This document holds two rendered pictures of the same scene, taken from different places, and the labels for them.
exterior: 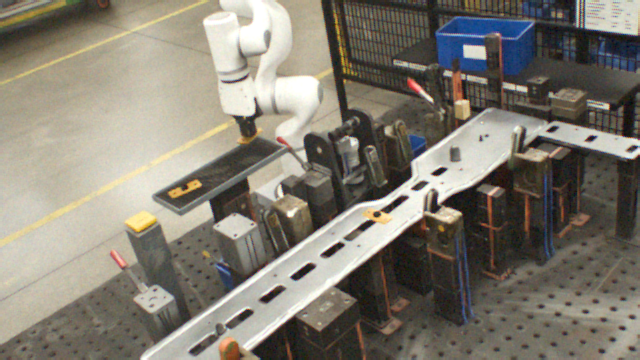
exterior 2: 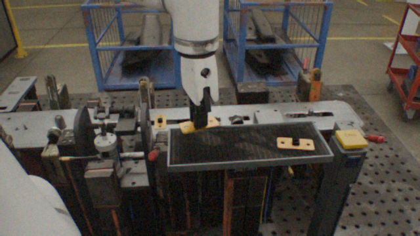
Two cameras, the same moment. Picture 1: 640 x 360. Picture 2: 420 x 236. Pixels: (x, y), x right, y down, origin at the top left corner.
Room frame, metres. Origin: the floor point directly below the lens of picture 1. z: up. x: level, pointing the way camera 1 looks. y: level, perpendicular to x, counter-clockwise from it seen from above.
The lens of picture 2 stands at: (2.20, 0.49, 1.63)
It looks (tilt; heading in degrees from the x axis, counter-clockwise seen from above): 34 degrees down; 212
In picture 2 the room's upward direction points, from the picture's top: straight up
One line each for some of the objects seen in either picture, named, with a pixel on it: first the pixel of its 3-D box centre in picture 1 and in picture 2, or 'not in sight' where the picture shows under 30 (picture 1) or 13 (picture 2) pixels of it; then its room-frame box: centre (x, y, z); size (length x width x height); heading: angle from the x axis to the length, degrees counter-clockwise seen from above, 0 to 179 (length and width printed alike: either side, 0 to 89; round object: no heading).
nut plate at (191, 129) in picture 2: (249, 134); (198, 122); (1.72, 0.16, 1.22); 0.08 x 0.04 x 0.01; 145
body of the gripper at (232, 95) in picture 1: (238, 92); (197, 71); (1.72, 0.16, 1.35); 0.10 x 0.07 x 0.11; 55
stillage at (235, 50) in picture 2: not in sight; (266, 32); (-0.90, -0.78, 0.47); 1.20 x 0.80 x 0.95; 37
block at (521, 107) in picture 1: (534, 145); not in sight; (1.97, -0.72, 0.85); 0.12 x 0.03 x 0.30; 37
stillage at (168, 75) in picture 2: not in sight; (144, 33); (-0.17, -1.85, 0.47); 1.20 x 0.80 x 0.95; 35
